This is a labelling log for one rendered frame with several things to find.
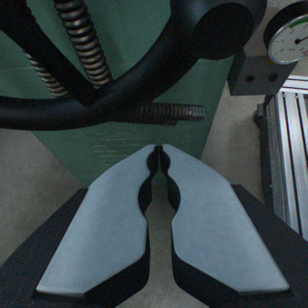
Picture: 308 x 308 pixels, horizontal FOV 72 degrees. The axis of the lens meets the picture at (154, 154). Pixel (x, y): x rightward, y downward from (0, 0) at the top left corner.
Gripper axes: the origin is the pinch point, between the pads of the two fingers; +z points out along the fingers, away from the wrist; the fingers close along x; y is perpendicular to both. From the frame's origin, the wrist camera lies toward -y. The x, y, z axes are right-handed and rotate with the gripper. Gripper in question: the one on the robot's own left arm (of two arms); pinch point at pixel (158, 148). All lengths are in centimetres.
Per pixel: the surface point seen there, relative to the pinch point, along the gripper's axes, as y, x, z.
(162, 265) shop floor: 65, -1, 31
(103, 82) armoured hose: -0.9, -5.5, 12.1
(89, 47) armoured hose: -4.3, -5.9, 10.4
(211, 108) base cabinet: 10.1, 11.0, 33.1
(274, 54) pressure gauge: -1.8, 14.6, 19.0
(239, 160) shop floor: 46, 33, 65
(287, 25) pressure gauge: -5.0, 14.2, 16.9
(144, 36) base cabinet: -4.1, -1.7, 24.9
